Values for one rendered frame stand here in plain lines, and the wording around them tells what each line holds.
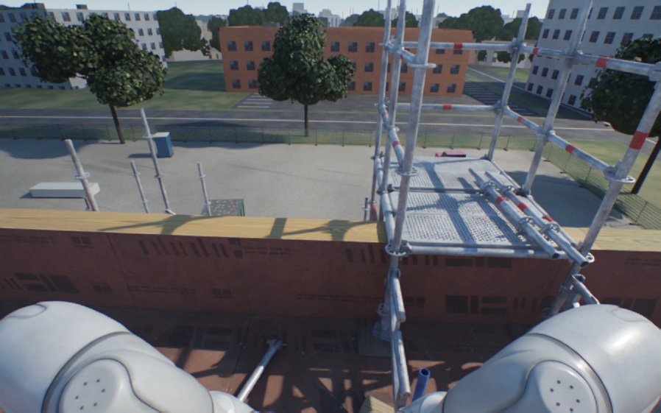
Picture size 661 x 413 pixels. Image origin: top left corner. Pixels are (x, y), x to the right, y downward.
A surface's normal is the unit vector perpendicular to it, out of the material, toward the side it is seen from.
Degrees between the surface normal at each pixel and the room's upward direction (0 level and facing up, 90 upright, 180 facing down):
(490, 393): 67
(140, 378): 55
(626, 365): 32
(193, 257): 90
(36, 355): 24
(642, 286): 90
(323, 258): 90
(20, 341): 17
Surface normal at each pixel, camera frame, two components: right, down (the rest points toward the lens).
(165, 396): 0.94, -0.24
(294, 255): -0.04, 0.50
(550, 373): 0.03, -0.55
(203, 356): 0.01, -0.87
